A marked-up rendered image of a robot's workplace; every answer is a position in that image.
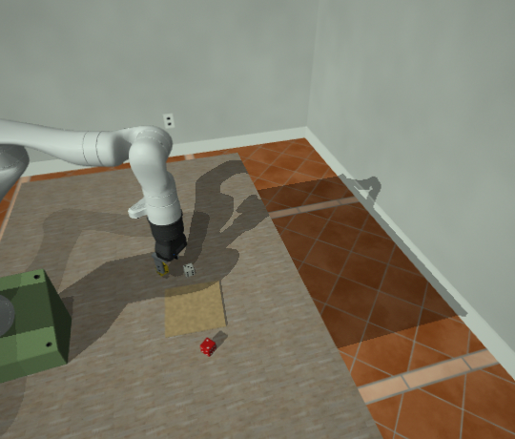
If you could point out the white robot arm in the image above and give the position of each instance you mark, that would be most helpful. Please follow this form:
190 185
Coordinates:
147 155

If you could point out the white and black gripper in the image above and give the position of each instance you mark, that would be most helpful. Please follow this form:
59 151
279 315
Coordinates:
167 229

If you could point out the white die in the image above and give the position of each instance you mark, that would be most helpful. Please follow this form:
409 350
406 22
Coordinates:
188 270

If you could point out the red die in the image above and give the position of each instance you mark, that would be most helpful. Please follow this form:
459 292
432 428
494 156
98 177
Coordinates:
208 347

